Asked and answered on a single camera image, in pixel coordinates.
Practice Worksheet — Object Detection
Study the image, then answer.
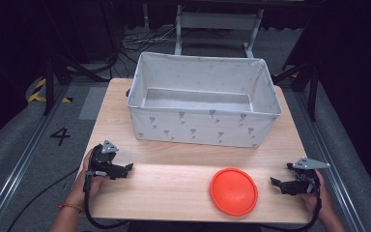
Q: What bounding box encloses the white printed fabric storage box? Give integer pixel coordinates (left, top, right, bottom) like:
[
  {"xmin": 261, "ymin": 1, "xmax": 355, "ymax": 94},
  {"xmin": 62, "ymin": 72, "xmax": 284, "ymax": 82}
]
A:
[{"xmin": 126, "ymin": 51, "xmax": 284, "ymax": 149}]

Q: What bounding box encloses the orange round plate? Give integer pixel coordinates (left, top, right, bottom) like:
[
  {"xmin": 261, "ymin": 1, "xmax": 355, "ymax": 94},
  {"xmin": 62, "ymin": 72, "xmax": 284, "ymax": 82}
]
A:
[{"xmin": 209, "ymin": 167, "xmax": 259, "ymax": 217}]

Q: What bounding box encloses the yellow black floor tape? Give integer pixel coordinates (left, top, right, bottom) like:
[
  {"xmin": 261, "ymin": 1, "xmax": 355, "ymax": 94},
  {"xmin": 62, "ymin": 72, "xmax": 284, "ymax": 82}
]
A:
[{"xmin": 27, "ymin": 77, "xmax": 74, "ymax": 104}]

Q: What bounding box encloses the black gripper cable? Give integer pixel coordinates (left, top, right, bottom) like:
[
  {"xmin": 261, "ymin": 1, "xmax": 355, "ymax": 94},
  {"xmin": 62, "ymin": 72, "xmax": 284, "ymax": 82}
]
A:
[
  {"xmin": 5, "ymin": 166, "xmax": 130, "ymax": 231},
  {"xmin": 260, "ymin": 180, "xmax": 324, "ymax": 232}
]

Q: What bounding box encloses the orange thread bracelet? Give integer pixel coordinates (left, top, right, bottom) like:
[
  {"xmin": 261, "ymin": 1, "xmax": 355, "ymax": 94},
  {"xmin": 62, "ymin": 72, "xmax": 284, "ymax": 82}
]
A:
[{"xmin": 57, "ymin": 202, "xmax": 83, "ymax": 215}]

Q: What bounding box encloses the bundle of floor cables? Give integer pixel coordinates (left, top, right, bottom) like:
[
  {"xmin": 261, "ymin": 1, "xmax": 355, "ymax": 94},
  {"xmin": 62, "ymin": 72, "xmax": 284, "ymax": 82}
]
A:
[{"xmin": 118, "ymin": 26, "xmax": 179, "ymax": 67}]

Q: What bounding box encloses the person's left hand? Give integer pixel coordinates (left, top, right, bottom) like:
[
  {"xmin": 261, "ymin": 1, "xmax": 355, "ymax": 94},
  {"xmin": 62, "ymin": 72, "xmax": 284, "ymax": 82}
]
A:
[{"xmin": 71, "ymin": 149, "xmax": 106, "ymax": 209}]

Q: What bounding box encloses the grey metal stand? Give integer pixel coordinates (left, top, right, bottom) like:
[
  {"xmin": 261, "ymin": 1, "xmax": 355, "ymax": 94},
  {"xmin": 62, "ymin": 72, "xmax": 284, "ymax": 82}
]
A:
[{"xmin": 174, "ymin": 4, "xmax": 266, "ymax": 59}]

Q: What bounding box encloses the black tripod stand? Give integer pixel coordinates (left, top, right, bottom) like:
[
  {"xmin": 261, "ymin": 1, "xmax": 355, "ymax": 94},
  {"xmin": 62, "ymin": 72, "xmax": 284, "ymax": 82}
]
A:
[
  {"xmin": 42, "ymin": 52, "xmax": 111, "ymax": 116},
  {"xmin": 271, "ymin": 61, "xmax": 321, "ymax": 123}
]

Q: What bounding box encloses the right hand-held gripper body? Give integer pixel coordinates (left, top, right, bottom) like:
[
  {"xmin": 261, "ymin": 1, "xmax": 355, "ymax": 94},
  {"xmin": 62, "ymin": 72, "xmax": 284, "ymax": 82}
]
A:
[{"xmin": 286, "ymin": 157, "xmax": 331, "ymax": 196}]

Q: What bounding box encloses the metal floor rail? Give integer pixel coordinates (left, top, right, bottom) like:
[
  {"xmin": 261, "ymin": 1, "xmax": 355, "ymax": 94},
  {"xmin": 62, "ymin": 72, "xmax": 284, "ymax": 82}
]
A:
[
  {"xmin": 294, "ymin": 90, "xmax": 366, "ymax": 232},
  {"xmin": 0, "ymin": 82, "xmax": 71, "ymax": 232}
]

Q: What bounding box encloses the person's right hand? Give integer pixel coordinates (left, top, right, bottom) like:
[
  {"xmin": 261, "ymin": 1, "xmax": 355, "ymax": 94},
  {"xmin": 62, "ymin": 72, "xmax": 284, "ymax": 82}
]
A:
[{"xmin": 300, "ymin": 169, "xmax": 335, "ymax": 221}]

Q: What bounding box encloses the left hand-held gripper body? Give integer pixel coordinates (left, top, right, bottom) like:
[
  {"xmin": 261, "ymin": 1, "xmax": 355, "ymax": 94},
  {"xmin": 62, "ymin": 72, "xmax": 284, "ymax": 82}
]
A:
[{"xmin": 88, "ymin": 139, "xmax": 128, "ymax": 181}]

